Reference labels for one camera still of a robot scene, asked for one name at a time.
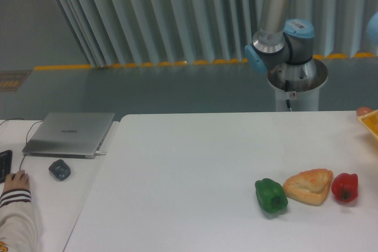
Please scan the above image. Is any red bell pepper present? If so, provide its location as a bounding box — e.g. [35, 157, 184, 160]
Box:
[331, 173, 359, 202]

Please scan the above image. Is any person's hand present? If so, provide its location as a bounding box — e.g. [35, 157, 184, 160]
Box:
[3, 170, 30, 193]

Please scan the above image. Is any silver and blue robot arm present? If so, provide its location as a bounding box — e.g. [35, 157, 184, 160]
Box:
[245, 0, 367, 72]

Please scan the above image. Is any grey laptop cable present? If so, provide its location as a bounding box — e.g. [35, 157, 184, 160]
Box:
[0, 118, 44, 174]

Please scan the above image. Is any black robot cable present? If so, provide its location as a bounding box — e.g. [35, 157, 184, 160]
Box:
[283, 79, 292, 112]

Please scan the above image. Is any orange round fruit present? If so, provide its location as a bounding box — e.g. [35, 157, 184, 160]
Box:
[356, 107, 373, 116]

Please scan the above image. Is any white striped sleeve forearm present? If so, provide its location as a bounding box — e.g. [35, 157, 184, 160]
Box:
[1, 189, 38, 251]

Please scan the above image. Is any green bell pepper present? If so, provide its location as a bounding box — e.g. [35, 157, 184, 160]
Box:
[255, 178, 288, 214]

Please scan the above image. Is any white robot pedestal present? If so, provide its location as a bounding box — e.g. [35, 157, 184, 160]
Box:
[268, 58, 328, 112]

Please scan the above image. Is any dark grey computer mouse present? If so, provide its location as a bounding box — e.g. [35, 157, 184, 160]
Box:
[48, 159, 71, 181]

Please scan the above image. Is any golden pastry bread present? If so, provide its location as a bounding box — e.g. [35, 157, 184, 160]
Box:
[282, 169, 333, 206]

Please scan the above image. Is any yellow plastic basket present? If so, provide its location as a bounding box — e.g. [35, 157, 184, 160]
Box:
[357, 110, 378, 140]

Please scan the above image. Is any black keyboard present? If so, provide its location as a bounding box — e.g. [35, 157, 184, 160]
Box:
[0, 150, 12, 184]

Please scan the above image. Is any closed silver laptop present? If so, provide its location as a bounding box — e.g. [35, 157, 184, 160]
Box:
[22, 112, 115, 159]

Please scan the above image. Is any corrugated white partition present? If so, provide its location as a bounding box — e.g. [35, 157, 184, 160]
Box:
[56, 0, 377, 67]

